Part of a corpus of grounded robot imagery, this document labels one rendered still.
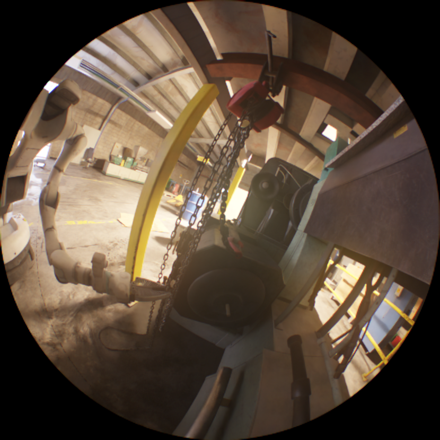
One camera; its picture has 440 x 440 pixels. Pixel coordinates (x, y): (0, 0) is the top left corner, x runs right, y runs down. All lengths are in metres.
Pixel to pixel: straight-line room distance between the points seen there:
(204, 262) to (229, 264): 0.09
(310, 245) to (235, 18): 1.56
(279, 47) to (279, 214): 1.39
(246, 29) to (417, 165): 1.04
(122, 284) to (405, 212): 0.72
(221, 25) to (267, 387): 1.67
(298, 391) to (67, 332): 1.10
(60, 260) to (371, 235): 0.83
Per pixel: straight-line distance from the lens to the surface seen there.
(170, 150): 0.74
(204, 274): 0.50
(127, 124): 10.01
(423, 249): 0.35
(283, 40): 0.89
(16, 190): 0.94
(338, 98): 0.76
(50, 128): 0.74
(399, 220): 0.40
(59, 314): 1.20
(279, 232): 1.40
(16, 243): 1.30
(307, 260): 0.92
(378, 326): 3.07
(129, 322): 1.10
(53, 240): 0.55
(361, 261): 0.88
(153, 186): 0.73
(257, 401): 0.48
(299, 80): 0.74
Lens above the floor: 0.99
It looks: 8 degrees down
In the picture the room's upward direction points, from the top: 25 degrees clockwise
